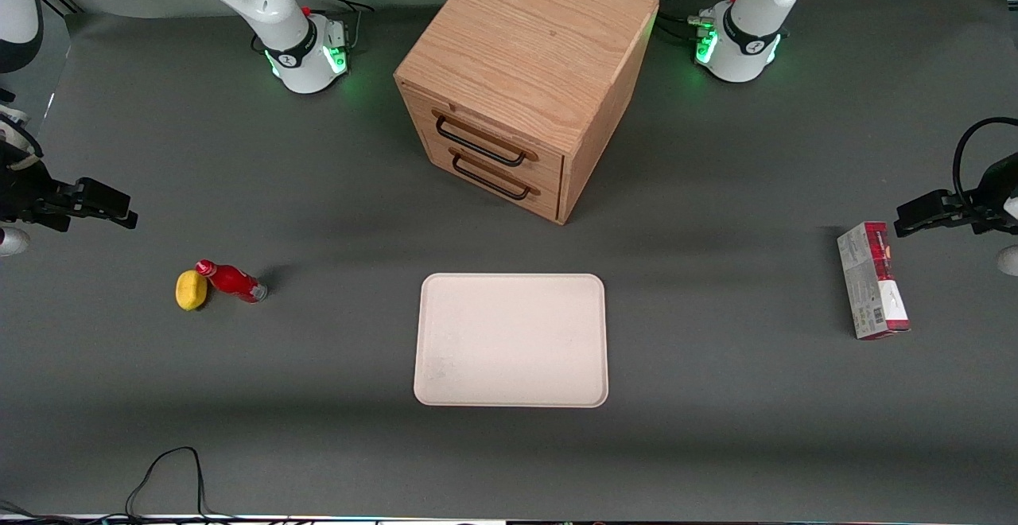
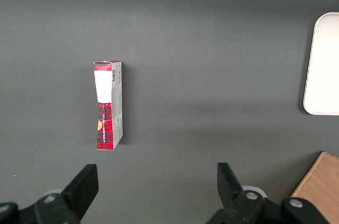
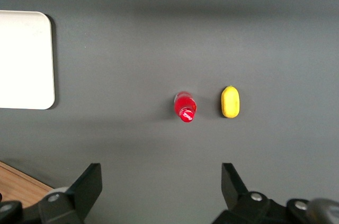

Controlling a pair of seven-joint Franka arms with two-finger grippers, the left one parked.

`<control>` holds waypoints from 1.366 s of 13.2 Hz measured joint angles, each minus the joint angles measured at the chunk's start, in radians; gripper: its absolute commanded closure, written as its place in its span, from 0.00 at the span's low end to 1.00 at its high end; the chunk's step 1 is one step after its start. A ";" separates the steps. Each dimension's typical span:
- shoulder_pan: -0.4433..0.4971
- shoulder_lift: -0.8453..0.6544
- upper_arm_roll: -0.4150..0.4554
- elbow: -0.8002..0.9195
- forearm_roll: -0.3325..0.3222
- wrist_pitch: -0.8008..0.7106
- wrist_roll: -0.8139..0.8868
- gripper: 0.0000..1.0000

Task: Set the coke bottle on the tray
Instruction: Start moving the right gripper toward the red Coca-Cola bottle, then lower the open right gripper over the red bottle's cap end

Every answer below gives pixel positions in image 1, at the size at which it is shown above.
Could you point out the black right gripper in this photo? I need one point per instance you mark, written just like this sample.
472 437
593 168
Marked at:
22 191

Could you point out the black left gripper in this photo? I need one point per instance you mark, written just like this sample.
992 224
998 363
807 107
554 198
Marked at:
993 191

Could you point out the red coke bottle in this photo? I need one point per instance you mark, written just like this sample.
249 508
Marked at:
233 281

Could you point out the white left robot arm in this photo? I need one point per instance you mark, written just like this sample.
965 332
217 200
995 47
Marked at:
746 38

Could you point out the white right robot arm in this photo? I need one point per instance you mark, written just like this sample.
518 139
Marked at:
296 46

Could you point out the beige rectangular tray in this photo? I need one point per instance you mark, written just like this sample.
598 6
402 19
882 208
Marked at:
510 340

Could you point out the grey and red carton box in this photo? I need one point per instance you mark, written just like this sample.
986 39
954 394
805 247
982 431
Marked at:
871 282

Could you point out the yellow lemon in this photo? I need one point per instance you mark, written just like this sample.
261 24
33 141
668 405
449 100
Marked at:
191 290

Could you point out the dark grey table mat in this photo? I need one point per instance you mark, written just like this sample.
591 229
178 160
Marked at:
318 398

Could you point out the wooden two-drawer cabinet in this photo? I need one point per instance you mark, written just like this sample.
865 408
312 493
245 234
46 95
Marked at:
521 56

